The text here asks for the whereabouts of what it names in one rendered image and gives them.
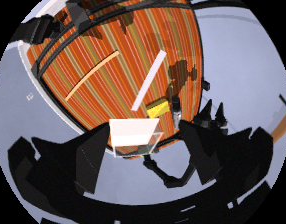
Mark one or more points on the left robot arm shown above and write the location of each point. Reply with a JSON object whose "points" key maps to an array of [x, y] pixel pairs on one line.
{"points": [[170, 181]]}

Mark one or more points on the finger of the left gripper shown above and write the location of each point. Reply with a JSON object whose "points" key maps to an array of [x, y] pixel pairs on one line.
{"points": [[220, 112], [206, 111]]}

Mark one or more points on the yellow sponge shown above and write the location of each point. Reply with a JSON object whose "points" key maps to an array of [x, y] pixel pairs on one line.
{"points": [[158, 108]]}

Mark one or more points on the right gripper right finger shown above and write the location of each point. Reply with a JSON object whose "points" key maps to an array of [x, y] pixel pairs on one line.
{"points": [[208, 149]]}

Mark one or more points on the light orange wooden stick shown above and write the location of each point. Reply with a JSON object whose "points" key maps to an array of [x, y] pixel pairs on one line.
{"points": [[91, 72]]}

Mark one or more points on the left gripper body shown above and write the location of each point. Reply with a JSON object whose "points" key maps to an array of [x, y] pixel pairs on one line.
{"points": [[203, 122]]}

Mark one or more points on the white flat bar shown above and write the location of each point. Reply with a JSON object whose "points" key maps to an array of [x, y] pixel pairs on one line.
{"points": [[148, 79]]}

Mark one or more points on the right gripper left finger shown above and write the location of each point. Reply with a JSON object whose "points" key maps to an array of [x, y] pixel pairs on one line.
{"points": [[80, 158]]}

